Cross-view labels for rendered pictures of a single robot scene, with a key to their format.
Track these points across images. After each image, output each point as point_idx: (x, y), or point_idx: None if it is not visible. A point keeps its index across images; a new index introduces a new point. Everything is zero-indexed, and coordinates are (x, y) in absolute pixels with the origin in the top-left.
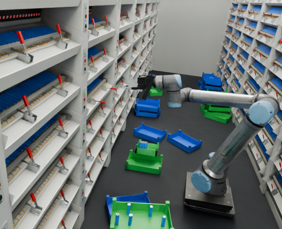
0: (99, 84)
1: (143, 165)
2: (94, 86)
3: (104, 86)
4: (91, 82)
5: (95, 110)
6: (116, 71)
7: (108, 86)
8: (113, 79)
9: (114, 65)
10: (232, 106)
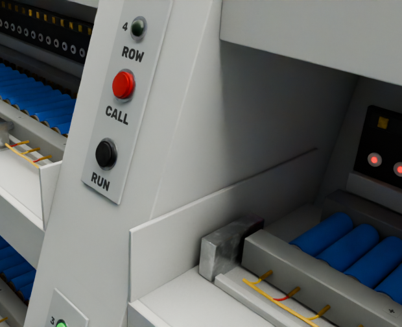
0: (24, 117)
1: None
2: (17, 102)
3: None
4: (63, 108)
5: None
6: (152, 162)
7: (23, 188)
8: (54, 169)
9: (113, 37)
10: None
